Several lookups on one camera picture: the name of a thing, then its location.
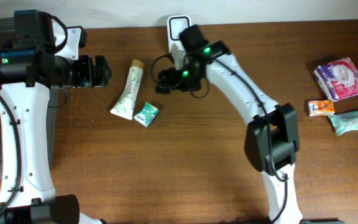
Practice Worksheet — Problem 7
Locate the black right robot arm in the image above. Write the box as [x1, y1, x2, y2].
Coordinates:
[156, 25, 303, 223]

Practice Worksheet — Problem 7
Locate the orange small tissue pack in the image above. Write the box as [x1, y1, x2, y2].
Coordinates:
[308, 100, 335, 117]

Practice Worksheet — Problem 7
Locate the white tube with brown cap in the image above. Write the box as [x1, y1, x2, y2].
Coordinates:
[110, 60, 145, 120]

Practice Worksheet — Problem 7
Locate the pink purple tissue pack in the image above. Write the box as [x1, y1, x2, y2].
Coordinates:
[313, 57, 358, 102]

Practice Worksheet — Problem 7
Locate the teal wet wipes pack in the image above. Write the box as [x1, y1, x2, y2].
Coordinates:
[328, 111, 358, 136]

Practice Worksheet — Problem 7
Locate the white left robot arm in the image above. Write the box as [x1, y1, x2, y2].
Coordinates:
[0, 10, 112, 223]

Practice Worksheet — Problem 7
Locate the green small tissue pack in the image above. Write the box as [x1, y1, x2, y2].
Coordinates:
[134, 102, 159, 127]

